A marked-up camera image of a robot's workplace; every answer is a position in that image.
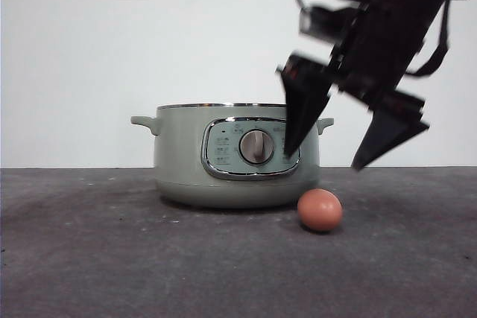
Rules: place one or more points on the sage green electric pot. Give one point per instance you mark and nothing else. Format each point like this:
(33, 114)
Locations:
(179, 154)

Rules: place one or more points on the brown egg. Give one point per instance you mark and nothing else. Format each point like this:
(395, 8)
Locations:
(319, 210)

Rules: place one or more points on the pale grey right wrist camera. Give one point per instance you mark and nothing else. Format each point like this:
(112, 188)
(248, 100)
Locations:
(311, 22)

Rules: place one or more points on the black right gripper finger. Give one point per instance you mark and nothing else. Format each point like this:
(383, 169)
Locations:
(391, 128)
(303, 105)

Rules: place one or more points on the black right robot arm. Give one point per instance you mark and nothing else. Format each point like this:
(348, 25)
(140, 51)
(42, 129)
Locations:
(395, 16)

